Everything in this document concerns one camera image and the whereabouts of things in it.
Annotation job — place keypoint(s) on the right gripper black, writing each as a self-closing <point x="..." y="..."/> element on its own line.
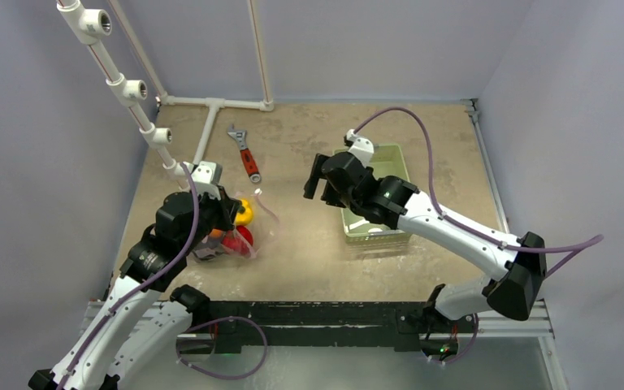
<point x="326" y="179"/>

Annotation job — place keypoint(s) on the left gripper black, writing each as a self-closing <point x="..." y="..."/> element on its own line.
<point x="227" y="208"/>

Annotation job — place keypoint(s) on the orange green mango toy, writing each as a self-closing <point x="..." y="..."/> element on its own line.
<point x="217" y="234"/>

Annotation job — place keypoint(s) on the clear zip top bag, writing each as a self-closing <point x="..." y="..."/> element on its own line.
<point x="257" y="227"/>

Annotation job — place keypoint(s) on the red tomato toy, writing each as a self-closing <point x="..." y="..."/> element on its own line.
<point x="239" y="241"/>

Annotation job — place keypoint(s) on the yellow lemon toy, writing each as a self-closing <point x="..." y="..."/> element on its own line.
<point x="244" y="214"/>

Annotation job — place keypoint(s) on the green perforated basket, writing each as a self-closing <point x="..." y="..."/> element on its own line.
<point x="370" y="225"/>

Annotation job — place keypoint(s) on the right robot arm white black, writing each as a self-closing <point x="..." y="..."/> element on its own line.
<point x="412" y="210"/>

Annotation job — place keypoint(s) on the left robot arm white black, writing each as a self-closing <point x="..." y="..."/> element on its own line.
<point x="115" y="346"/>

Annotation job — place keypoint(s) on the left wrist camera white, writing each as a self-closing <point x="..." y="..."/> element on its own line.
<point x="206" y="177"/>

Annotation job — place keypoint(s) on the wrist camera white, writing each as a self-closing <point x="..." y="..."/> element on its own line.
<point x="359" y="146"/>
<point x="206" y="177"/>

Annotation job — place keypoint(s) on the red handled adjustable wrench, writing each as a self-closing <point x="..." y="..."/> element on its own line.
<point x="249" y="164"/>

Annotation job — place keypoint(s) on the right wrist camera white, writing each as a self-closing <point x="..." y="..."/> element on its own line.
<point x="359" y="146"/>

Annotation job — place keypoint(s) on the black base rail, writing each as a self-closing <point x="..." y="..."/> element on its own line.
<point x="403" y="326"/>

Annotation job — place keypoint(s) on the aluminium frame rail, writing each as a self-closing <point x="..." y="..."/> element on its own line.
<point x="521" y="283"/>

